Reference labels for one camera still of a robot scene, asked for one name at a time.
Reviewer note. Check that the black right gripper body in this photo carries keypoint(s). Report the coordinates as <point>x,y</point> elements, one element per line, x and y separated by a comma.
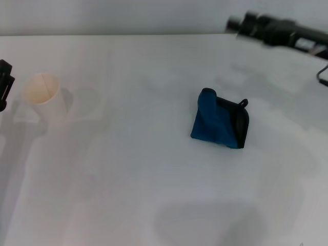
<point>282,32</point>

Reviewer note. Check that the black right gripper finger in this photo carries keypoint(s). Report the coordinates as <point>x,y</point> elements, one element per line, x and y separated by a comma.
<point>233,23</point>
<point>249,23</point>

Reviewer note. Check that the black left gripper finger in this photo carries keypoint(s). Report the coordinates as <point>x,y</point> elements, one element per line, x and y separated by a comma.
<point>6,89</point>
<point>5,66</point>

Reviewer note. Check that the white paper cup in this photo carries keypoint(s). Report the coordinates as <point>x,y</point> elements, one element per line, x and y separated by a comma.
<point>48,107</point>

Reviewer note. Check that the blue rag with black trim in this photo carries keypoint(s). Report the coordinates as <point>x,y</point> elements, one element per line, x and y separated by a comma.
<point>207,123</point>

